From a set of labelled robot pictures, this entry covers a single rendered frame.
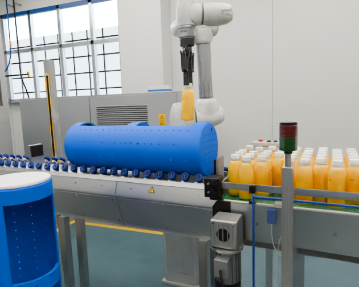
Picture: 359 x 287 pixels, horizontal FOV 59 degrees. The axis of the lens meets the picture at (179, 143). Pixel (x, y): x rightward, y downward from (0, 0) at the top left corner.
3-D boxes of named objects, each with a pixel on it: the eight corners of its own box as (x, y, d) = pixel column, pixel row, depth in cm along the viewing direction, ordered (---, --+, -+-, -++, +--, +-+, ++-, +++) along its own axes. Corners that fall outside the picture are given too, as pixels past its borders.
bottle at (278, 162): (289, 191, 151) (290, 155, 149) (281, 195, 147) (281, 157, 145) (277, 189, 157) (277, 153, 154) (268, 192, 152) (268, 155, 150)
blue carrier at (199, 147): (96, 163, 217) (94, 121, 214) (218, 171, 180) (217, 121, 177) (65, 171, 192) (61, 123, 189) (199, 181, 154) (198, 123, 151)
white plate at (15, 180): (-38, 187, 128) (-37, 189, 128) (24, 187, 123) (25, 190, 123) (9, 171, 155) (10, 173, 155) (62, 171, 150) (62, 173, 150)
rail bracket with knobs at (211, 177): (211, 194, 152) (210, 173, 151) (225, 196, 149) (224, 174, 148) (203, 200, 143) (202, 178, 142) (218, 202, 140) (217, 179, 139)
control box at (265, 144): (253, 156, 190) (253, 139, 189) (289, 158, 182) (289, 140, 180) (249, 159, 181) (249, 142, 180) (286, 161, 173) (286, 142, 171)
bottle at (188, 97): (188, 119, 173) (188, 86, 171) (196, 120, 168) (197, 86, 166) (178, 119, 169) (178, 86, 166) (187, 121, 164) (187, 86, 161)
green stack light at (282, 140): (280, 148, 118) (280, 135, 117) (298, 148, 115) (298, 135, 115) (277, 151, 112) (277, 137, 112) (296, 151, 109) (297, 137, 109)
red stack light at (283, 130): (280, 135, 117) (280, 124, 117) (298, 135, 115) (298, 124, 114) (277, 136, 112) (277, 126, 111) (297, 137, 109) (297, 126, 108)
